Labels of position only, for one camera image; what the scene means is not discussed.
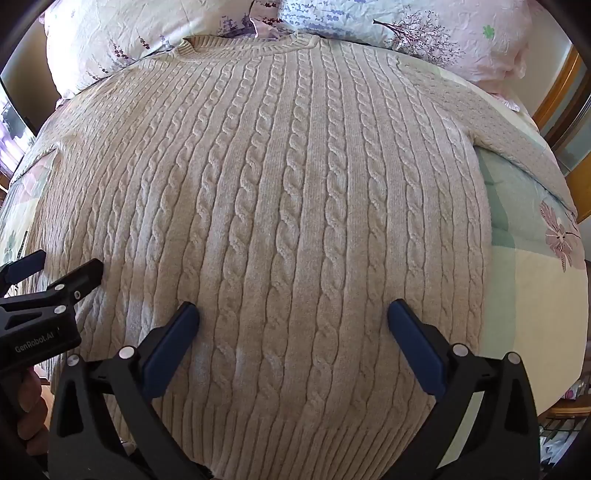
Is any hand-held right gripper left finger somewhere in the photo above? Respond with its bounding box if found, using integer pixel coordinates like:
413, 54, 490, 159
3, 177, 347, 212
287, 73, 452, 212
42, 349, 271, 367
47, 301, 207, 480

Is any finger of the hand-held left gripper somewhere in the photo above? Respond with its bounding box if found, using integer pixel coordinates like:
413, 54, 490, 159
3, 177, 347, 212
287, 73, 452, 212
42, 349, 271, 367
0, 258, 104, 319
0, 250, 47, 296

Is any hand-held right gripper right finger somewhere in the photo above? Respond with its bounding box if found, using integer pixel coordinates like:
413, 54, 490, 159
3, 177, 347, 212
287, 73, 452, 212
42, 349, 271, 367
387, 299, 541, 480

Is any cream cable-knit sweater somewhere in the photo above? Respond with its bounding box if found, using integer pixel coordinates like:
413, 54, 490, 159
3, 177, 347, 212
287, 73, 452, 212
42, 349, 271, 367
10, 35, 580, 474

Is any person's left hand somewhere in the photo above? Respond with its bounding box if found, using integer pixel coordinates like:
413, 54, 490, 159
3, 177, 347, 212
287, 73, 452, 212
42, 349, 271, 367
13, 367, 49, 457

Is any pastel floral quilt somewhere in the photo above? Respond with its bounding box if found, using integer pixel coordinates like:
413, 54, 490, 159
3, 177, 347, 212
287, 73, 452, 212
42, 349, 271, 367
0, 53, 586, 418

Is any floral pillow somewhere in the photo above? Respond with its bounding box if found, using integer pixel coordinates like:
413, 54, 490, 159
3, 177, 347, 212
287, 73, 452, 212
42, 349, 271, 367
42, 0, 278, 100
276, 0, 532, 85

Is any wooden bed frame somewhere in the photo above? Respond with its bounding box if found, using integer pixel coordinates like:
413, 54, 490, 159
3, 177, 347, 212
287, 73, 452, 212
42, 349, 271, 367
531, 46, 583, 132

